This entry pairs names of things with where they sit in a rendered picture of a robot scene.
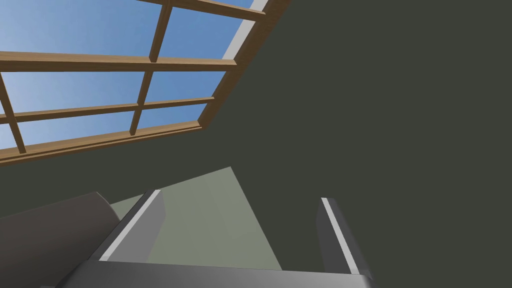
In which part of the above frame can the dark grey cylinder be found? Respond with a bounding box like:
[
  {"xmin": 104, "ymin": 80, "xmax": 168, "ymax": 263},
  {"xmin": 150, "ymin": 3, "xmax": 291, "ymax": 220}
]
[{"xmin": 0, "ymin": 191, "xmax": 121, "ymax": 288}]

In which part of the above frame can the grey-green cabinet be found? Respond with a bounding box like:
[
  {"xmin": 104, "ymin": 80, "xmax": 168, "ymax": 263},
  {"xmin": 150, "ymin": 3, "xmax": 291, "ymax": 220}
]
[{"xmin": 109, "ymin": 166, "xmax": 283, "ymax": 272}]

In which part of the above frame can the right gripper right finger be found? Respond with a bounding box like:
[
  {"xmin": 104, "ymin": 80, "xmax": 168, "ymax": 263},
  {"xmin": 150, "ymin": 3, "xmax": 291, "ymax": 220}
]
[{"xmin": 315, "ymin": 197, "xmax": 375, "ymax": 280}]

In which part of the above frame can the wooden framed window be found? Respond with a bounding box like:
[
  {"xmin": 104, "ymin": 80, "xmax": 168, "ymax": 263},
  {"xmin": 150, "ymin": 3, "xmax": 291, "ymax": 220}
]
[{"xmin": 0, "ymin": 0, "xmax": 293, "ymax": 167}]

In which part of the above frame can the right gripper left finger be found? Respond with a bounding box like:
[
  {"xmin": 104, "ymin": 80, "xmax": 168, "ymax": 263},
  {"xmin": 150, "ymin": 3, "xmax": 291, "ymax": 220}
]
[{"xmin": 91, "ymin": 189, "xmax": 167, "ymax": 264}]

